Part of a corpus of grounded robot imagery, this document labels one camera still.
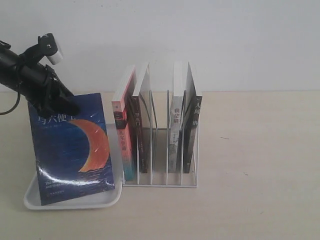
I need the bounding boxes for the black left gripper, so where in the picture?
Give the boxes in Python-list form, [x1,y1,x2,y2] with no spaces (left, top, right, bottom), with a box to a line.
[14,64,80,115]

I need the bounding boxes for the blue book with orange moon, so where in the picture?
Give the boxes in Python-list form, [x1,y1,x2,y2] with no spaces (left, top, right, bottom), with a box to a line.
[28,92,115,206]

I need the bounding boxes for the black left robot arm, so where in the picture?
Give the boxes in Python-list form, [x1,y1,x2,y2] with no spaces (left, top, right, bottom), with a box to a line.
[0,41,81,118]

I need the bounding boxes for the pink and teal book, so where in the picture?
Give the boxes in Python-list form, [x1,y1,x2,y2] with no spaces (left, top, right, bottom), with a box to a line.
[111,65,137,181]

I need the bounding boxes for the dark maroon book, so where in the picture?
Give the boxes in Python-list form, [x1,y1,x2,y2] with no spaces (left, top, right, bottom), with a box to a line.
[132,62,151,173]

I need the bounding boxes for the grey white book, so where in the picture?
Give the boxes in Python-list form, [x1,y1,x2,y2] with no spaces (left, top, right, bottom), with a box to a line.
[168,61,184,173]

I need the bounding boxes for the black book white characters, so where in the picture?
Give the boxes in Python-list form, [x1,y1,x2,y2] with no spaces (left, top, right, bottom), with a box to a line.
[183,62,203,174]

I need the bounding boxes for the white plastic tray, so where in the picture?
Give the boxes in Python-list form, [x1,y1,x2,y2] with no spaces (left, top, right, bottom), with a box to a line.
[23,123,125,211]

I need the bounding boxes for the black cable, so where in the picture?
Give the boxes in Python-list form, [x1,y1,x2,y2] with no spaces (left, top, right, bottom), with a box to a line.
[0,89,21,116]

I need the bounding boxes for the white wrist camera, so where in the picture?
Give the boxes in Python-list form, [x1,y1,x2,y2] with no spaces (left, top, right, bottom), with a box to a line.
[38,33,63,65]

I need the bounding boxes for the white wire book rack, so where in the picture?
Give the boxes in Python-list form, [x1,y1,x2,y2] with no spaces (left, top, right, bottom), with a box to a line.
[123,91,200,188]

